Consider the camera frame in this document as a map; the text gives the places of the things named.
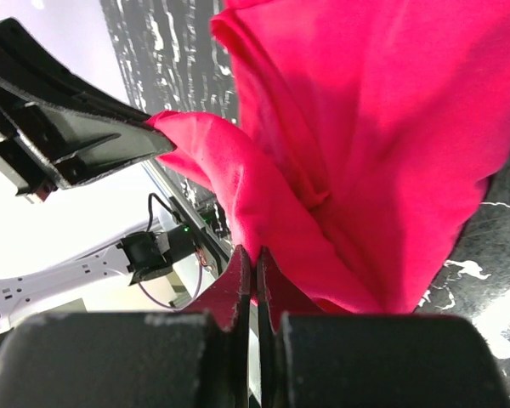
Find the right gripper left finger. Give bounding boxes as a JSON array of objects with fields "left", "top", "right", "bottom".
[{"left": 0, "top": 247, "right": 252, "bottom": 407}]

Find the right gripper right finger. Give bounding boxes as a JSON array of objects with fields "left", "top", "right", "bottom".
[{"left": 256, "top": 249, "right": 510, "bottom": 407}]

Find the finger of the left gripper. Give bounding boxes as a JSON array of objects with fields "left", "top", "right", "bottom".
[{"left": 0, "top": 18, "right": 176, "bottom": 203}]

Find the red t-shirt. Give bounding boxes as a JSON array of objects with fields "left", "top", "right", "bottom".
[{"left": 150, "top": 1, "right": 510, "bottom": 313}]

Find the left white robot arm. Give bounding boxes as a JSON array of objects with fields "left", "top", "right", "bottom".
[{"left": 0, "top": 18, "right": 175, "bottom": 334}]

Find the black marble table mat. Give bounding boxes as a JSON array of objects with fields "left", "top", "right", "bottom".
[{"left": 101, "top": 1, "right": 510, "bottom": 394}]

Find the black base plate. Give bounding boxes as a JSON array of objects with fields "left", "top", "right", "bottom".
[{"left": 118, "top": 161, "right": 239, "bottom": 284}]

